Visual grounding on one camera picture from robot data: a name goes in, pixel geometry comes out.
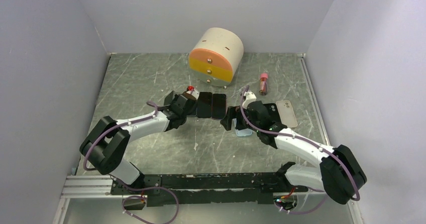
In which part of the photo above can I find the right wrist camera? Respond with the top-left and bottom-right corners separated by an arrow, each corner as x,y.
242,91 -> 257,109

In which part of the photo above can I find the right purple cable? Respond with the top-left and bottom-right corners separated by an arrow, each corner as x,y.
239,85 -> 361,215

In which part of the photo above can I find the round pastel drawer cabinet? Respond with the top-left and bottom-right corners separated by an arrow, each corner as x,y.
188,27 -> 244,87

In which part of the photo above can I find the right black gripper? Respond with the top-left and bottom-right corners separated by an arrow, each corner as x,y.
221,105 -> 260,133

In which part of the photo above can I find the purple bare phone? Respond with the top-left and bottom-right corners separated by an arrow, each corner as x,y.
211,93 -> 227,120

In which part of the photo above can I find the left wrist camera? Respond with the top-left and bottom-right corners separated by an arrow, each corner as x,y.
185,85 -> 200,99

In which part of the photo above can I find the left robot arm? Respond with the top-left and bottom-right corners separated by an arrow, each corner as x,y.
79,88 -> 200,194

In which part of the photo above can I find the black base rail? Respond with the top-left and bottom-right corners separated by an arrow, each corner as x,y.
111,172 -> 307,207

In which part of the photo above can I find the pink capped marker tube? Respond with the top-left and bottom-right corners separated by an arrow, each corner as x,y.
259,72 -> 268,95

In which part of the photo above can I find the blue-grey bare phone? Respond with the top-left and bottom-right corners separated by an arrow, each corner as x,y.
186,106 -> 197,117

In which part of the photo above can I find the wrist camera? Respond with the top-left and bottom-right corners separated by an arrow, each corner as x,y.
242,91 -> 257,109
185,85 -> 200,99

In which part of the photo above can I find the bare black phone removed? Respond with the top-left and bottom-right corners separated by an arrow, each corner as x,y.
197,92 -> 212,118

